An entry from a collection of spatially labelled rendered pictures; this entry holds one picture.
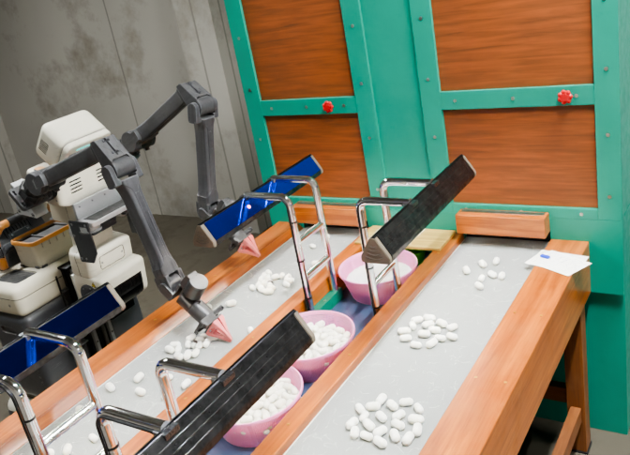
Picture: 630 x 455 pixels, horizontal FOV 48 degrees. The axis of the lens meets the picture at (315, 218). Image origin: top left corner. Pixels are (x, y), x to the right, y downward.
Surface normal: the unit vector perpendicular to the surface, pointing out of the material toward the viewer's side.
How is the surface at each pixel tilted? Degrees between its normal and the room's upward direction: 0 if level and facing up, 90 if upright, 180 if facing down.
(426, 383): 0
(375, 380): 0
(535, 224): 90
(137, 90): 90
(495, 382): 0
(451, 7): 90
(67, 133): 42
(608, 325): 90
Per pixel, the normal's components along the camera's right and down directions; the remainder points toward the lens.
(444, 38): -0.51, 0.39
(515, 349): -0.18, -0.92
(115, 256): 0.85, 0.18
